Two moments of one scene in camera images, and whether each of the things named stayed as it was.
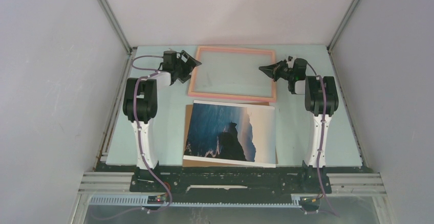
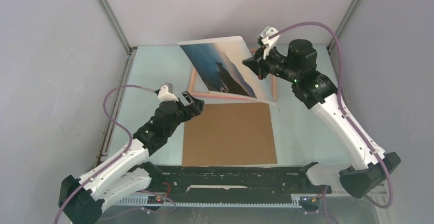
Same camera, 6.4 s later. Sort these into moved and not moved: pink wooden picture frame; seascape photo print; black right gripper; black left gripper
Moved: seascape photo print; black left gripper; black right gripper
Not moved: pink wooden picture frame
